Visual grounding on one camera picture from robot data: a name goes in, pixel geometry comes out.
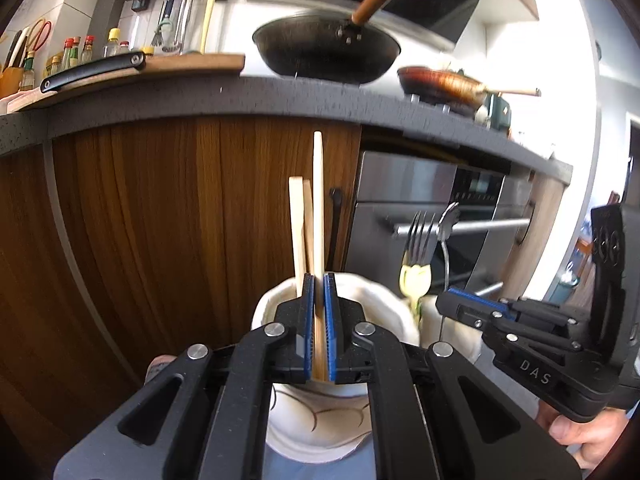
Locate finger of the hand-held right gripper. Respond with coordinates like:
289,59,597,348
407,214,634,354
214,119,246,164
435,292,584,357
447,287,592,329

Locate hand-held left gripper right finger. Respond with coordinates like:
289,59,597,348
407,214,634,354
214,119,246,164
322,272,584,480

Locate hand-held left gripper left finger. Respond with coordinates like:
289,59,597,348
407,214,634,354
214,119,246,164
52,272,316,480

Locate cream floral ceramic utensil holder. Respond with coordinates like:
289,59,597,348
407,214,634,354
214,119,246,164
250,269,484,461

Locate green and yellow plastic spoon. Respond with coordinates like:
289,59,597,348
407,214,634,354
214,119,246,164
399,261,432,313

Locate silver spoon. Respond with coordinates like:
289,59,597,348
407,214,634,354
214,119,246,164
436,202,461,346

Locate wooden chopstick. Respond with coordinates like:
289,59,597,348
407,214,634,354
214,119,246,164
302,179,315,277
289,176,306,297
312,131,326,382

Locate person's right hand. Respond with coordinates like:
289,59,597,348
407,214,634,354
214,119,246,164
537,402,632,469

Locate wooden cabinet door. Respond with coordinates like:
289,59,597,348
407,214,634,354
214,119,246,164
50,114,363,391
504,172,569,302

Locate stainless steel built-in oven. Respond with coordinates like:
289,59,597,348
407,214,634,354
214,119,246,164
344,149,534,302

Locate cream ceramic saucer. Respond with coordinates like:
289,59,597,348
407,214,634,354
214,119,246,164
264,430,375,465

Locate dark green kitchen appliance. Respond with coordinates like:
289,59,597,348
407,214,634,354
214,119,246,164
487,95,514,134

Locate red-brown frying pan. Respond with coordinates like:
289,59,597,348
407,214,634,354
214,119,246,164
397,65,542,117

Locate grey kitchen countertop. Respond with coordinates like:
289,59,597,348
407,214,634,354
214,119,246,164
0,74,574,187

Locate wooden corner cabinet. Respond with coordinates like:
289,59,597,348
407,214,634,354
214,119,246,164
0,144,143,461

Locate wooden cutting board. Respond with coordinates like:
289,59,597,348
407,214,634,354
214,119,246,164
5,53,247,114

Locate hanging metal utensil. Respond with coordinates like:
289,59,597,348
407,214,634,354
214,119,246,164
152,0,177,52

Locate wooden knife block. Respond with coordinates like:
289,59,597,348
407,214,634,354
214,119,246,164
0,66,24,102

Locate black wok with wooden handle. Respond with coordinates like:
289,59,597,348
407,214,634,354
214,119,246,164
251,0,419,86

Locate yellow handled hanging utensil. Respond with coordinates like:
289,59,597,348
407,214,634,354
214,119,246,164
200,0,218,55

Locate black handled knife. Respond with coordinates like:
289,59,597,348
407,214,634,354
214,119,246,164
39,51,147,94

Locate red handled scissors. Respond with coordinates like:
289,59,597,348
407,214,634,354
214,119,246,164
24,18,53,55

